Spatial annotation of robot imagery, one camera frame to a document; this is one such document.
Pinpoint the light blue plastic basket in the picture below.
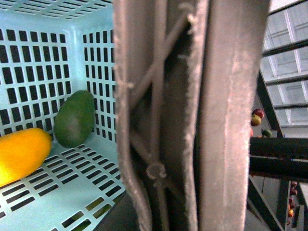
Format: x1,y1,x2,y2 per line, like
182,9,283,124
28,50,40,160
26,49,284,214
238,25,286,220
0,0,125,231

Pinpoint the brown basket handle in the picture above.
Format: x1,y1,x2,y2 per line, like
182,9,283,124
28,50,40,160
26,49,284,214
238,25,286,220
114,0,270,231

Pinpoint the yellow mango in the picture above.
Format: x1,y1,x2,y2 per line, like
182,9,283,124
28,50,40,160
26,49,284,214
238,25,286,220
0,128,52,187

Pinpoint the green avocado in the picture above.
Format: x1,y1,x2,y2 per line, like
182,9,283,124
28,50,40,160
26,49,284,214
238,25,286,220
54,90,95,148

